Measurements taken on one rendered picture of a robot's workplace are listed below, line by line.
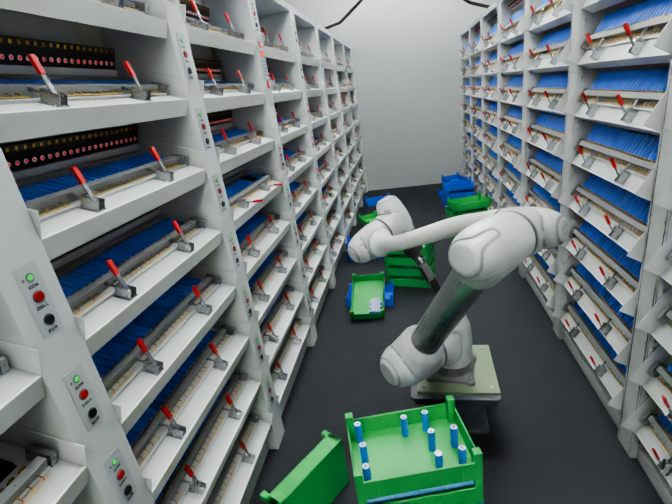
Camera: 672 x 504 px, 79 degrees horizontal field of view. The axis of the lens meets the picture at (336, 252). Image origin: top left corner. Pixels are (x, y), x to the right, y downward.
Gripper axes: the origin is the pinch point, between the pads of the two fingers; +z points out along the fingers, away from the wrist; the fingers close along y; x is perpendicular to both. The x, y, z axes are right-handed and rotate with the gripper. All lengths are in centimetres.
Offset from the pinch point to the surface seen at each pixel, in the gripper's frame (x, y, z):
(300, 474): -69, 49, 8
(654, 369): 41, 52, 34
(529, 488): -10, 52, 55
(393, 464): -36, 70, 1
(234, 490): -91, 46, 4
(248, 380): -78, 19, -14
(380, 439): -38, 62, 0
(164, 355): -71, 59, -51
